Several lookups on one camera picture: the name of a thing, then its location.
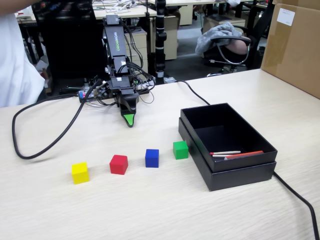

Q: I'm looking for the beige drawer cabinet with lock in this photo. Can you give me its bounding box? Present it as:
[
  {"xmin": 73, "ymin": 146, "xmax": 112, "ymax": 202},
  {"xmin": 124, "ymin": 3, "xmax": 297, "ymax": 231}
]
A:
[{"xmin": 124, "ymin": 26, "xmax": 149, "ymax": 74}]

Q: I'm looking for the grey fleece cloth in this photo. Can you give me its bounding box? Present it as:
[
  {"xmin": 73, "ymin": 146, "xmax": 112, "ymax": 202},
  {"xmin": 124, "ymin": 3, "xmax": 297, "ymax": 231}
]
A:
[{"xmin": 194, "ymin": 21, "xmax": 244, "ymax": 56}]

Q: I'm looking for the black open box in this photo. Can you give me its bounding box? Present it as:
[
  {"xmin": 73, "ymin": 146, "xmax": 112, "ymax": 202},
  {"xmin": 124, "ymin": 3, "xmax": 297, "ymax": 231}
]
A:
[{"xmin": 177, "ymin": 117, "xmax": 277, "ymax": 192}]

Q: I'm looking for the person in white shirt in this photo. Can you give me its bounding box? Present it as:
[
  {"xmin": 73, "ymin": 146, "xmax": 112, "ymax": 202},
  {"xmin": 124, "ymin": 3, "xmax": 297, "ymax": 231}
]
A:
[{"xmin": 0, "ymin": 4, "xmax": 46, "ymax": 108}]

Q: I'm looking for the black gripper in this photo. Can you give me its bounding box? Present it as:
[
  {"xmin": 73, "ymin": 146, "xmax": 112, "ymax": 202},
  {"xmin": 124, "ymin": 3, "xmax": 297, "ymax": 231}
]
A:
[{"xmin": 107, "ymin": 76, "xmax": 140, "ymax": 128}]

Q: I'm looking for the red wooden cube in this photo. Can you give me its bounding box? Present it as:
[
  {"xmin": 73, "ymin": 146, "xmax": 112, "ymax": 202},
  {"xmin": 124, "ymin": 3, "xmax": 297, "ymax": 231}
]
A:
[{"xmin": 109, "ymin": 154, "xmax": 129, "ymax": 175}]

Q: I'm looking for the black mesh office chair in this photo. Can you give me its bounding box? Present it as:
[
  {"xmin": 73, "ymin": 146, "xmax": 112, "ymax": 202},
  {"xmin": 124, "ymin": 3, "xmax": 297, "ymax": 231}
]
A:
[{"xmin": 31, "ymin": 0, "xmax": 109, "ymax": 85}]

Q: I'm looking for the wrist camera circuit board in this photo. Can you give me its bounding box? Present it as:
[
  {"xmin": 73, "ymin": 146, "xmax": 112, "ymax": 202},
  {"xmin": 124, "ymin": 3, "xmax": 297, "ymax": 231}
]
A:
[{"xmin": 93, "ymin": 80, "xmax": 111, "ymax": 99}]

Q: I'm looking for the thin black wire bundle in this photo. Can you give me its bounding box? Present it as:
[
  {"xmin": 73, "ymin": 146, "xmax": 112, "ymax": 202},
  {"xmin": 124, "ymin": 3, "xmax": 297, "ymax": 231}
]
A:
[{"xmin": 117, "ymin": 21, "xmax": 156, "ymax": 107}]

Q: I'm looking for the orange pencil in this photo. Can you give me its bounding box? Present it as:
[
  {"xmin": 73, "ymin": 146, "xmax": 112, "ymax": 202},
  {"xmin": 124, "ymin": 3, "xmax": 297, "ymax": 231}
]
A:
[{"xmin": 223, "ymin": 150, "xmax": 265, "ymax": 161}]

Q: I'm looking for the black pole with white bands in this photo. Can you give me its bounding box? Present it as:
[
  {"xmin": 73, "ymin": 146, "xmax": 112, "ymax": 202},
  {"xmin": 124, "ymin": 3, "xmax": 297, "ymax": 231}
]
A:
[{"xmin": 153, "ymin": 0, "xmax": 168, "ymax": 86}]

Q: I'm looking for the controller board with red LED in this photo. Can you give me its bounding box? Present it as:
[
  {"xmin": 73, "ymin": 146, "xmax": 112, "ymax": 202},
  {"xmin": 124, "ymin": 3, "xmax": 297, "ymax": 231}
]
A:
[{"xmin": 78, "ymin": 89, "xmax": 101, "ymax": 103}]

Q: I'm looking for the thin black pole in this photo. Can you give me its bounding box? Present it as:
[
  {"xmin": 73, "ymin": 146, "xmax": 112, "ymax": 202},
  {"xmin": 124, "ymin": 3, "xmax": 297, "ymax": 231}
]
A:
[{"xmin": 145, "ymin": 0, "xmax": 152, "ymax": 76}]

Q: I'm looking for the yellow wooden cube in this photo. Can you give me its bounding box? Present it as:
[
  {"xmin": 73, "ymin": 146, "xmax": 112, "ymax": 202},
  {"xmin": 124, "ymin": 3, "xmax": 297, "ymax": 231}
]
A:
[{"xmin": 71, "ymin": 161, "xmax": 90, "ymax": 185}]

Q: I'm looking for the long thick black cable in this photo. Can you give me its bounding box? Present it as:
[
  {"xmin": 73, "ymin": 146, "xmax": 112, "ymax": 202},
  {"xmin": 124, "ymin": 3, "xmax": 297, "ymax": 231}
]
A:
[{"xmin": 172, "ymin": 79, "xmax": 320, "ymax": 240}]

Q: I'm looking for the office chair with chrome frame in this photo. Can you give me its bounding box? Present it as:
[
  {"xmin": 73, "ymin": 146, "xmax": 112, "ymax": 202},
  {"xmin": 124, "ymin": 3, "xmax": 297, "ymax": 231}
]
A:
[{"xmin": 202, "ymin": 0, "xmax": 275, "ymax": 77}]

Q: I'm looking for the thick black camera cable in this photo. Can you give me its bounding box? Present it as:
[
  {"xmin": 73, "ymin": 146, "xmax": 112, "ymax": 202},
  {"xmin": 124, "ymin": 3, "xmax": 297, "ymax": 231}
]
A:
[{"xmin": 11, "ymin": 79, "xmax": 102, "ymax": 161}]

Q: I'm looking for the white desk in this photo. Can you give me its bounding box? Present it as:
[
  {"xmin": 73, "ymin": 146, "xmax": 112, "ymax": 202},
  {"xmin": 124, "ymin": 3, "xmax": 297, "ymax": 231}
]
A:
[{"xmin": 92, "ymin": 3, "xmax": 158, "ymax": 21}]

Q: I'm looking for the large brown cardboard box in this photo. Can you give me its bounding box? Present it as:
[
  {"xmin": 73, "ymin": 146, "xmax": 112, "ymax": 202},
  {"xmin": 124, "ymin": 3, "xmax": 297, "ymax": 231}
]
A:
[{"xmin": 259, "ymin": 0, "xmax": 320, "ymax": 100}]

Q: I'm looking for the white cable tangle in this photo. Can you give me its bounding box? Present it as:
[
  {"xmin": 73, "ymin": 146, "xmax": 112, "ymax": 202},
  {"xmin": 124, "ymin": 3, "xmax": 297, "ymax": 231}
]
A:
[{"xmin": 103, "ymin": 0, "xmax": 138, "ymax": 14}]

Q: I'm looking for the blue wooden cube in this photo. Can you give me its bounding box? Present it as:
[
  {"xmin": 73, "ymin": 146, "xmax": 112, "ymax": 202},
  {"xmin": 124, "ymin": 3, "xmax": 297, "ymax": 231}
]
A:
[{"xmin": 144, "ymin": 148, "xmax": 160, "ymax": 169}]

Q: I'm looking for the pinkish cushion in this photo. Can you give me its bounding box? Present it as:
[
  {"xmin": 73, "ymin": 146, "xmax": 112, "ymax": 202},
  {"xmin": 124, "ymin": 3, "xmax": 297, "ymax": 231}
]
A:
[{"xmin": 228, "ymin": 38, "xmax": 251, "ymax": 56}]

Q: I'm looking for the black oblong device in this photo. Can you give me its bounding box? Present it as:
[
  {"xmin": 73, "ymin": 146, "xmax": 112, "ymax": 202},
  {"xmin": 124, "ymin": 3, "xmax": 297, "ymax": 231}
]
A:
[{"xmin": 58, "ymin": 85, "xmax": 85, "ymax": 96}]

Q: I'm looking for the green wooden cube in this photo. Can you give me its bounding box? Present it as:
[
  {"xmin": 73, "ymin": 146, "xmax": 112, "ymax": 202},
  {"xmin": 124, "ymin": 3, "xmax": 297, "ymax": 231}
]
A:
[{"xmin": 172, "ymin": 140, "xmax": 190, "ymax": 160}]

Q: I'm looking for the white stick with red tip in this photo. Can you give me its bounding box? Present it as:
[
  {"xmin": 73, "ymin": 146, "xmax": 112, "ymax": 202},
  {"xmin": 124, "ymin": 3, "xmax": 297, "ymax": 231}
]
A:
[{"xmin": 209, "ymin": 150, "xmax": 242, "ymax": 155}]

